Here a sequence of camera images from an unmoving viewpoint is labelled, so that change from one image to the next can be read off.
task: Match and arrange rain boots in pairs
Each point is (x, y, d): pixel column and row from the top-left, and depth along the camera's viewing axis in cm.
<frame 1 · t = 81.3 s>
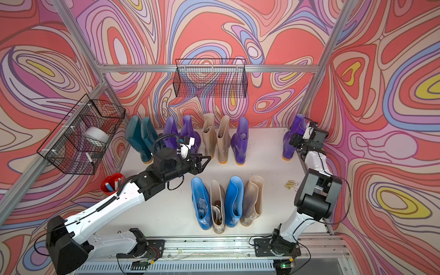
left hand: (208, 157, 69), fingers open
right hand: (298, 140, 92), fingers open
teal rain boot yellow sole: (133, 136, 83), point 27 cm above the table
teal rain boot: (149, 134, 84), point 27 cm above the table
purple rain boot left: (171, 128, 86), point 27 cm above the table
purple rain boot: (187, 130, 93), point 22 cm above the table
beige rain boot back: (209, 135, 86), point 25 cm above the table
beige rain boot back right: (223, 140, 84), point 25 cm above the table
purple rain boot 2: (239, 141, 84), point 25 cm above the table
purple rain boot far right: (298, 127, 88), point 26 cm above the table
beige rain boot front left: (218, 206, 67), point 20 cm above the table
blue rain boot right: (234, 201, 62), point 27 cm above the table
beige rain boot front right: (253, 197, 67), point 23 cm above the table
red round object: (112, 183, 82), point 13 cm above the table
yellow paper clips: (291, 184, 93), point 3 cm above the table

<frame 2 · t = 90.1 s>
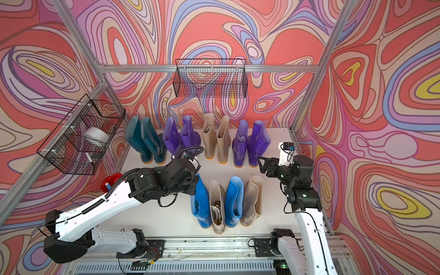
left hand: (200, 182, 67), fingers closed
right hand: (263, 163, 72), fingers open
purple rain boot far right: (256, 144, 88), point 20 cm above the table
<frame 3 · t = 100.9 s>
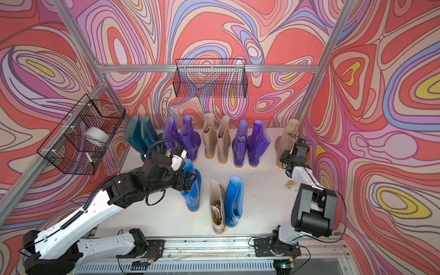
left hand: (193, 174, 66), fingers open
right hand: (288, 157, 92), fingers closed
beige rain boot front right: (285, 142, 95), point 16 cm above the table
blue rain boot left: (189, 204, 80), point 8 cm above the table
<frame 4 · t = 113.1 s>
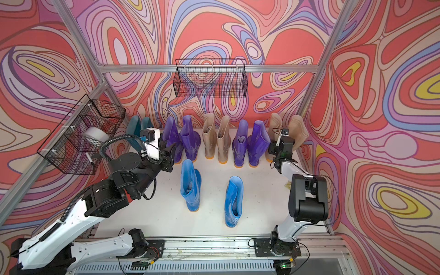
left hand: (173, 143, 57), fingers open
right hand: (276, 145, 95), fingers open
beige rain boot front left: (275, 127, 87), point 27 cm above the table
